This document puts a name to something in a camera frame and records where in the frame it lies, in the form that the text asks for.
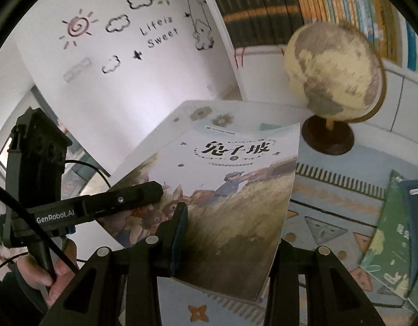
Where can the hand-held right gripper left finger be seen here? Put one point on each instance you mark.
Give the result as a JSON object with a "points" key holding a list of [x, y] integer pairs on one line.
{"points": [[180, 237]]}

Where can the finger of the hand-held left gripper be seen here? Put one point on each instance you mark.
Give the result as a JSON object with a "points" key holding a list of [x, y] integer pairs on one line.
{"points": [[127, 198]]}

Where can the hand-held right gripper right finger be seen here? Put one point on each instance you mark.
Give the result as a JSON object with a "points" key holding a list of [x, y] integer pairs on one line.
{"points": [[288, 268]]}

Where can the pale book golden field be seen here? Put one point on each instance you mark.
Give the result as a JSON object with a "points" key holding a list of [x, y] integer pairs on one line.
{"points": [[236, 227]]}

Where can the green book with caterpillar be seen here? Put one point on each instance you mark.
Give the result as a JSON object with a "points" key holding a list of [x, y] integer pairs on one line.
{"points": [[385, 251]]}

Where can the blue book with eagle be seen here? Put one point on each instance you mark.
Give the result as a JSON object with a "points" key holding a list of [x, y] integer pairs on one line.
{"points": [[416, 231]]}

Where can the person's left forearm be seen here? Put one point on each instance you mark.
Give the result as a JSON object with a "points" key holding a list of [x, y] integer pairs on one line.
{"points": [[11, 305]]}

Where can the row of dark books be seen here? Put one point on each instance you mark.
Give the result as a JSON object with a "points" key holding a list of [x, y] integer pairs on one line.
{"points": [[249, 3]]}

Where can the row of white blue books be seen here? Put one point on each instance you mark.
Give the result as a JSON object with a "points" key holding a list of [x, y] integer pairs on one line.
{"points": [[414, 51]]}

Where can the row of orange books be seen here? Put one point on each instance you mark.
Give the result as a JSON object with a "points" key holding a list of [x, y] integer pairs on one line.
{"points": [[348, 0]]}

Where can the person's left hand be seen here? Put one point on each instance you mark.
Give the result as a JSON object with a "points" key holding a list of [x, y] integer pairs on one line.
{"points": [[64, 271]]}

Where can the window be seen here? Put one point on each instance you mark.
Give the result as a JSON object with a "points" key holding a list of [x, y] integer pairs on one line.
{"points": [[3, 152]]}

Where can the light blue patterned mat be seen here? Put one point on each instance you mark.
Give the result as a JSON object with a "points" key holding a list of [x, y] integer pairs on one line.
{"points": [[331, 197]]}

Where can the grey flower sticker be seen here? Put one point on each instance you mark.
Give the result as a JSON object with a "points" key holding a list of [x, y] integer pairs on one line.
{"points": [[200, 113], [223, 119]]}

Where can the white bookshelf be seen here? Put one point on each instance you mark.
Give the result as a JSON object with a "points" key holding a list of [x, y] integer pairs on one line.
{"points": [[260, 71]]}

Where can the beige globe on wooden stand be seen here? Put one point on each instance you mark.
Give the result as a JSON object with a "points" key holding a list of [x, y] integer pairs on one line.
{"points": [[331, 74]]}

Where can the white wall outlet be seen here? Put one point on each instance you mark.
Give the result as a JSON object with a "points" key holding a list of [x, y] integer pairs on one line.
{"points": [[76, 70]]}

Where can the cloud wall decal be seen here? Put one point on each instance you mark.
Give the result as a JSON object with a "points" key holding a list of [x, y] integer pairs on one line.
{"points": [[141, 0], [111, 64], [117, 23]]}

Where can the sun wall decal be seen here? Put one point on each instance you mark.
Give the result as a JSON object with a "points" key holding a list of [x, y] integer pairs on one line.
{"points": [[76, 27]]}

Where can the black lettering wall decal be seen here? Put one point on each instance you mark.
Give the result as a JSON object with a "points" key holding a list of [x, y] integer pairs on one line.
{"points": [[151, 43]]}

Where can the tree swing wall decal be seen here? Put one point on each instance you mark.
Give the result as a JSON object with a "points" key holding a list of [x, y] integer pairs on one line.
{"points": [[200, 34]]}

